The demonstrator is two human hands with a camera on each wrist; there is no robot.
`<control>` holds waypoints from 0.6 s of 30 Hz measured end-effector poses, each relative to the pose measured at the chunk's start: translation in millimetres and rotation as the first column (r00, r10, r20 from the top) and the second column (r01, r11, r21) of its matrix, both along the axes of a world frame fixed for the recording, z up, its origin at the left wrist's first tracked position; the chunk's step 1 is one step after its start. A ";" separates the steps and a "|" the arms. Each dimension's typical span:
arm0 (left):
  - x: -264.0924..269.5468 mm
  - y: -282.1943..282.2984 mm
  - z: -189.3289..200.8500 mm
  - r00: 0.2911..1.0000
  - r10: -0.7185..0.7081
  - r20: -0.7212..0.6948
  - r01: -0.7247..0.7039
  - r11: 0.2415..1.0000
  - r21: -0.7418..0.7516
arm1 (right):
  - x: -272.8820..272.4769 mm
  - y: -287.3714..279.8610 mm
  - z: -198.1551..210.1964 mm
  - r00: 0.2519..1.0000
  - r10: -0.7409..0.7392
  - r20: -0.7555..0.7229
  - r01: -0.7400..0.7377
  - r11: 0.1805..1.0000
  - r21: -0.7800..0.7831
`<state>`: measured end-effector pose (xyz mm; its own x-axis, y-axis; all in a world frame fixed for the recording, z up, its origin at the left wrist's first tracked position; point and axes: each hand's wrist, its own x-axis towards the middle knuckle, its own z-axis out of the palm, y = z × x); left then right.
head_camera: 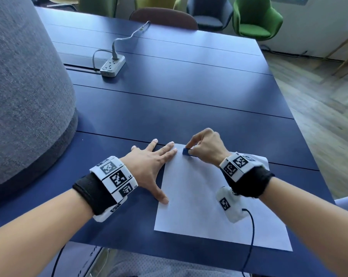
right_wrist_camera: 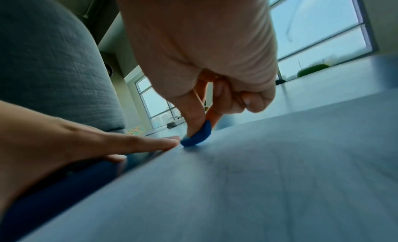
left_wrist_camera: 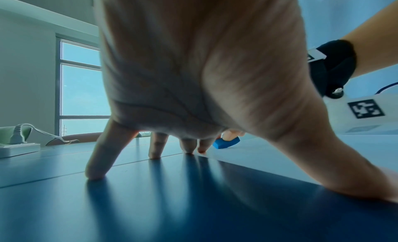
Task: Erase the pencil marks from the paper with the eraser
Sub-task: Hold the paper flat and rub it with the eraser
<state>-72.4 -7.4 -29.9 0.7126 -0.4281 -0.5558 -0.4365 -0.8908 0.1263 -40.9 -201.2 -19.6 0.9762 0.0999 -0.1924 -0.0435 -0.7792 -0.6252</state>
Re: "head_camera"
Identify person's right forearm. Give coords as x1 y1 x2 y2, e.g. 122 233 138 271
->
258 177 348 277

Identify black fabric wristband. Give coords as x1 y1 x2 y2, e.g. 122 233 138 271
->
72 172 120 216
227 165 275 199

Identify dark blue armchair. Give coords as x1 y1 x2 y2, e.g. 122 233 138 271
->
187 0 234 33

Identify person's left hand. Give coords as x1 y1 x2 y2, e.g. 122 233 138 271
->
120 138 178 205

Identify wooden leg chair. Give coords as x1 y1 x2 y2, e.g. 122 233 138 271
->
320 1 348 82

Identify grey plugged charger cable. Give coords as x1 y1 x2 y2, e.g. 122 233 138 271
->
112 21 151 60

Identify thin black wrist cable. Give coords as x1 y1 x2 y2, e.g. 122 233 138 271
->
240 208 255 277
51 244 66 277

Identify grey mesh shorts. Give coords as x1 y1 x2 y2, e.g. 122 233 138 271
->
76 246 244 277

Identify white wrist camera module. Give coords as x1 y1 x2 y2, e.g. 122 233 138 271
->
215 186 250 224

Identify white marker wrist tracker band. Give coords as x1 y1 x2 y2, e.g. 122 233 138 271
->
219 152 257 185
89 156 139 223

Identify grey power strip cord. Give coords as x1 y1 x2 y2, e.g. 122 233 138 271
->
92 48 112 73

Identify white power strip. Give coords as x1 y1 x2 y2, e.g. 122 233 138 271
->
100 56 126 78

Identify yellow green chair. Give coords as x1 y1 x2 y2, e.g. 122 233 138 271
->
134 0 183 11

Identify brown chair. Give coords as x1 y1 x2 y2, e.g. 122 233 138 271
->
129 8 199 30

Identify person's right hand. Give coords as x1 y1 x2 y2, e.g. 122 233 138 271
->
184 128 232 168

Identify dark green chair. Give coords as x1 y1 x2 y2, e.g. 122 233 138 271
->
78 0 119 18

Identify bright green armchair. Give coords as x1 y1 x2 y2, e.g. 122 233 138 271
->
232 0 284 41

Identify black floor cable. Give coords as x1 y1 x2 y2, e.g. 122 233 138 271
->
260 44 308 58

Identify person's left forearm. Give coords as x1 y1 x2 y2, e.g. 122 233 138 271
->
0 188 96 277

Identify white paper sheet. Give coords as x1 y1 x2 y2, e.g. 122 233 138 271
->
154 144 293 252

